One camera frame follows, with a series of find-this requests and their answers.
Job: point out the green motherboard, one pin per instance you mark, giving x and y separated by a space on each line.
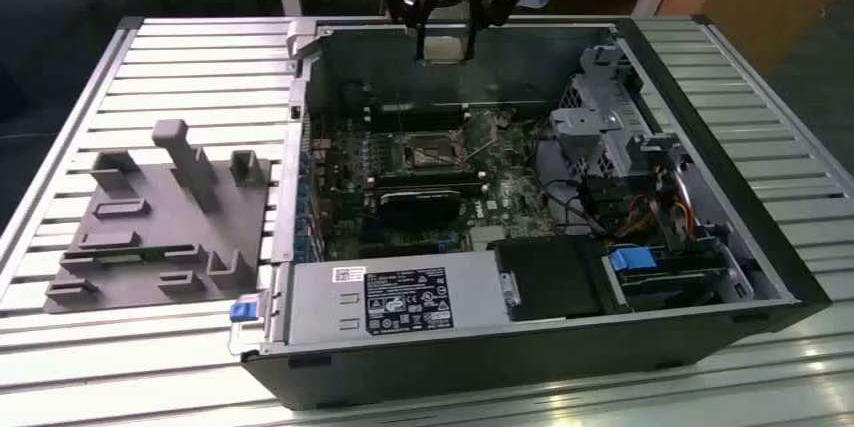
514 197

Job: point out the silver power supply unit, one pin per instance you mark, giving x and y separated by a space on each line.
321 297

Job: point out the metal disk bay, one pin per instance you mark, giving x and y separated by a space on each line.
667 287

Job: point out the black graphics card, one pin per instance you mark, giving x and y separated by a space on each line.
421 207

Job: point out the metal disk bay cage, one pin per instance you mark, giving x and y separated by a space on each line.
587 122

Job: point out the CPU socket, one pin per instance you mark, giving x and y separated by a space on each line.
423 159

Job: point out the grey parts rack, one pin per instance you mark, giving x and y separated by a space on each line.
167 227

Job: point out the blue disk carrier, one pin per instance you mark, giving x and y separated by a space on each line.
630 259

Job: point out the black drive box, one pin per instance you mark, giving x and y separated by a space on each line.
554 277

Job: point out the blue case latch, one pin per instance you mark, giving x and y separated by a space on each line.
243 311

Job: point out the black RAM slot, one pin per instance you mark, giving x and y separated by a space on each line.
401 126
401 106
401 119
401 113

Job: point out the black PC case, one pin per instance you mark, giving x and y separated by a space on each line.
467 372

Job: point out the silver chipset heatsink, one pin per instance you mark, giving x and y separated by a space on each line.
486 237

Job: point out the silver CPU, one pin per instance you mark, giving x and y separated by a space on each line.
446 49

